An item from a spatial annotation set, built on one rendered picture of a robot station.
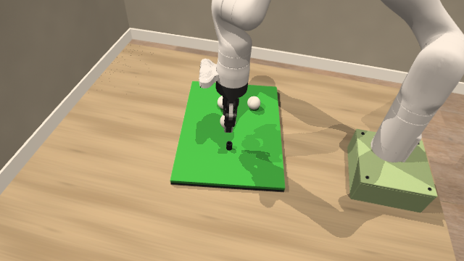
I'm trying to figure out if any green rectangular mat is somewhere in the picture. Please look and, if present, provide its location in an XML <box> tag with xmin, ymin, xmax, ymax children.
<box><xmin>170</xmin><ymin>81</ymin><xmax>285</xmax><ymax>192</ymax></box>

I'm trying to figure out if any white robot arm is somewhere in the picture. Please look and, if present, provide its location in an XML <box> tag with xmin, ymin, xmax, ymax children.
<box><xmin>199</xmin><ymin>0</ymin><xmax>464</xmax><ymax>162</ymax></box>

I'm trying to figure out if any white golf ball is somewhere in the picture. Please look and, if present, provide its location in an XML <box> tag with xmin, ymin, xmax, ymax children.
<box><xmin>220</xmin><ymin>115</ymin><xmax>225</xmax><ymax>128</ymax></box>
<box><xmin>217</xmin><ymin>96</ymin><xmax>223</xmax><ymax>109</ymax></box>
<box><xmin>247</xmin><ymin>96</ymin><xmax>260</xmax><ymax>109</ymax></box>

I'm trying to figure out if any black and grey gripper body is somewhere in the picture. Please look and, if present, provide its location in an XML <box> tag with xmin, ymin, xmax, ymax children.
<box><xmin>216</xmin><ymin>81</ymin><xmax>248</xmax><ymax>111</ymax></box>

